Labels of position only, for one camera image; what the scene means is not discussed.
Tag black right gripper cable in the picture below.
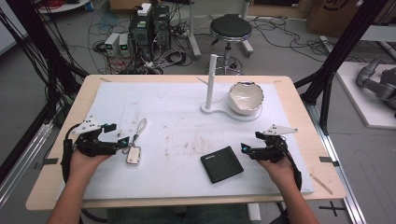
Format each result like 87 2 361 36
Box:
274 136 304 191

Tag white box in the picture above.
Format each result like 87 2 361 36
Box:
136 2 153 18

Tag aluminium rail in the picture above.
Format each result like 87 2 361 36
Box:
304 102 368 224
0 121 54 209

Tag white round table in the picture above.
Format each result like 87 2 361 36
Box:
35 0 92 15

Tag white stand leg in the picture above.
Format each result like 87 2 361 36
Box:
238 0 255 59
186 0 203 61

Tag black frame post with cables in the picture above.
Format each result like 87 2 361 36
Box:
0 0 90 125

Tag white stand with post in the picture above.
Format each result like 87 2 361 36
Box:
200 53 263 122

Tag black floor cable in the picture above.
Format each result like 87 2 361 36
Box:
250 15 369 63

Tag white floor board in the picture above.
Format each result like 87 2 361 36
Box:
335 61 396 131

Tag thin wooden stick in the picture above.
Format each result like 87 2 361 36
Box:
309 173 334 196

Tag person's left hand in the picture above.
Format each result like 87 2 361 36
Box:
66 148 110 187

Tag silver key tag with lanyard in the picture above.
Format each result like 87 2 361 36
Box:
125 118 149 166

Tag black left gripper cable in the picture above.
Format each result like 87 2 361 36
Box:
60 123 82 185

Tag white eggshell-shaped bowl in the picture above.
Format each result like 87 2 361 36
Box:
228 80 265 117

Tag white table leg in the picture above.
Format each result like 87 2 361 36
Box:
247 203 262 222

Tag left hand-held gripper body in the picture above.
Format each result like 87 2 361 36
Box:
70 116 121 158

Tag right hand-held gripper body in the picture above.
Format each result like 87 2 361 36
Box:
249 123 299 163

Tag person's jeans legs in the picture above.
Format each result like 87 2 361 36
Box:
106 203 250 224

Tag person's right hand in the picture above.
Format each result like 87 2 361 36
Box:
257 155 299 191

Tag white table mat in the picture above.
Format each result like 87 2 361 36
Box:
57 81 315 201

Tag black round stool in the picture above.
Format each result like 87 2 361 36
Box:
207 13 254 77

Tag black tape cross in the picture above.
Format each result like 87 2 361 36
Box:
318 201 347 217

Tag small white power unit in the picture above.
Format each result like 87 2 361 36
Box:
119 33 133 58
104 32 121 58

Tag black tape strip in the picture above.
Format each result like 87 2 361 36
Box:
318 156 341 167
33 157 60 171

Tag tangle of floor cables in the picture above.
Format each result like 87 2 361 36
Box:
87 12 194 76

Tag black computer tower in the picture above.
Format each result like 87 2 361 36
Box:
128 11 154 62
151 5 172 51

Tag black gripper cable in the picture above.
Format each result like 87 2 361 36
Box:
60 123 82 185
274 136 304 191

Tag black square box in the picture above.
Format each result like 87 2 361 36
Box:
200 146 245 185

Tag cardboard box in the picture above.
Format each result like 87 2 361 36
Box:
305 0 396 39

